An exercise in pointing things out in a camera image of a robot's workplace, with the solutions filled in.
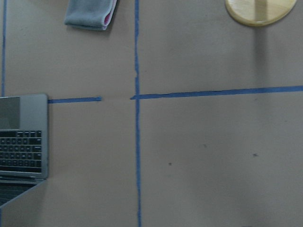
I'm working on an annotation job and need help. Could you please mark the grey laptop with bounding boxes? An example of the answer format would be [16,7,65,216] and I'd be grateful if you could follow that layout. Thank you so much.
[0,94,49,206]

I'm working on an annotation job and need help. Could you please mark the wooden mug tree stand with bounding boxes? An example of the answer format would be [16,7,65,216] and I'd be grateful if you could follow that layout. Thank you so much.
[225,0,297,26]

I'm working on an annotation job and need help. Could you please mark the grey folded cloth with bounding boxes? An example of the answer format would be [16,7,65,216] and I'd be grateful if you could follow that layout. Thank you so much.
[64,0,116,31]

